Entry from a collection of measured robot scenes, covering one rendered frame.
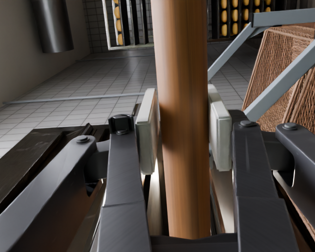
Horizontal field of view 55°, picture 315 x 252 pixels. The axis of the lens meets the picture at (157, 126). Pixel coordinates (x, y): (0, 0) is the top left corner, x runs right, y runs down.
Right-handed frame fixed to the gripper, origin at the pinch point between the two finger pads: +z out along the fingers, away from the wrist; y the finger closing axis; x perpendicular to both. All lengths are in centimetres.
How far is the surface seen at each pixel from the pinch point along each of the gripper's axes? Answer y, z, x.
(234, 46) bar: 19, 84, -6
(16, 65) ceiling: -141, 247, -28
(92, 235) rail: -23, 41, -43
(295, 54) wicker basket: 60, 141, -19
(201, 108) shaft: 1.2, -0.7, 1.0
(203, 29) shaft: 1.4, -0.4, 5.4
